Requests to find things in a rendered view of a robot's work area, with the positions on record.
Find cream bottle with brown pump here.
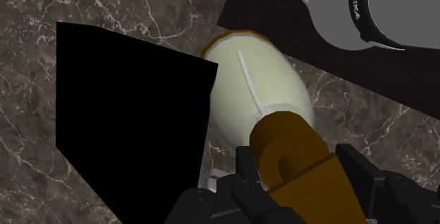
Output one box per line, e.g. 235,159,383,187
200,29,369,224

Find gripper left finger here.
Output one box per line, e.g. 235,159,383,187
164,145,307,224

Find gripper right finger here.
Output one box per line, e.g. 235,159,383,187
334,143,440,224

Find black box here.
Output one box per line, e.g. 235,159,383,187
55,21,219,224

